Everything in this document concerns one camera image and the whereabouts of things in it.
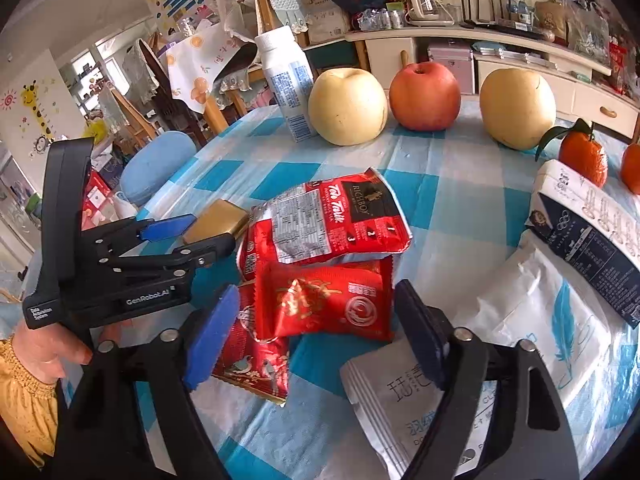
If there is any white feather print bag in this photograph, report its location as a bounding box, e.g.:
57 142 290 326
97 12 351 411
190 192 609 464
452 231 630 408

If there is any white electric kettle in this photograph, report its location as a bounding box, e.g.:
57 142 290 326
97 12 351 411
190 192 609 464
405 0 456 27

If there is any blue cushioned stool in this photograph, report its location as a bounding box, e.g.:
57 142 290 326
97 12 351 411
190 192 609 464
119 131 196 207

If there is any yellow pear left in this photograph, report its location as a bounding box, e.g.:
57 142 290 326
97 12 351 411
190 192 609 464
308 68 388 146

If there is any red Tea Talk packet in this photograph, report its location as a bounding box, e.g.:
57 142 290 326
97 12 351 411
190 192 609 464
236 168 412 281

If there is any gold packet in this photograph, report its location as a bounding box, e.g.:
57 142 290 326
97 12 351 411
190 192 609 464
182 198 250 244

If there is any yellow sleeve forearm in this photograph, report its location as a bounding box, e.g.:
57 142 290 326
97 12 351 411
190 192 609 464
1 337 58 469

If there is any giraffe height wall sticker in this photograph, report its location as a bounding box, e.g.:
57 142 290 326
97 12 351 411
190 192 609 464
21 80 55 154

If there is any red apple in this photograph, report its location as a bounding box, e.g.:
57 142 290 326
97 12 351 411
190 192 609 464
388 62 461 132

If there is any yellow pear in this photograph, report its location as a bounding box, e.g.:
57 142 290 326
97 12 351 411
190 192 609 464
308 68 388 146
480 68 556 151

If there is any wooden dining chair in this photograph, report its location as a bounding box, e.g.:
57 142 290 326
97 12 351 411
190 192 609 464
214 0 307 117

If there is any yellow pear right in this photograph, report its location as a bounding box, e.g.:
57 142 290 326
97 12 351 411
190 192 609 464
480 68 556 151

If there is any orange print table cover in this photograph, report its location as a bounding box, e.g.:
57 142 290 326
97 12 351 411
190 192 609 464
166 24 257 114

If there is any dark blue white bag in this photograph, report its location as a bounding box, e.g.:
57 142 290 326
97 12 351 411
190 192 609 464
526 159 640 328

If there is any cream tv cabinet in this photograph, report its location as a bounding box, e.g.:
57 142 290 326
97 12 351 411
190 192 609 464
346 26 639 143

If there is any blue checkered tablecloth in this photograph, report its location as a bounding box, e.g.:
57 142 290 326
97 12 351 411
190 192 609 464
140 100 558 479

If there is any red snack packet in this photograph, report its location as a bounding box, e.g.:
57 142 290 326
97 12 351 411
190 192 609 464
254 257 394 342

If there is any dark red bird packet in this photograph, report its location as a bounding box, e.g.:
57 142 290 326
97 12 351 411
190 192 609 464
213 282 288 406

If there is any orange tangerine with leaf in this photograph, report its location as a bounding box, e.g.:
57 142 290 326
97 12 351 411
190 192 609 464
535 118 608 188

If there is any white milk bottle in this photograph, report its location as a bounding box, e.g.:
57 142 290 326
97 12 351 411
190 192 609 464
255 26 317 142

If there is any person's left hand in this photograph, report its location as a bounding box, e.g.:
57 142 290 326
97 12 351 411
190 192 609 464
12 321 93 385

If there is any silver grey foil bag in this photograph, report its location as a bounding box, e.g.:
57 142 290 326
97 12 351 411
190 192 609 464
339 336 501 480

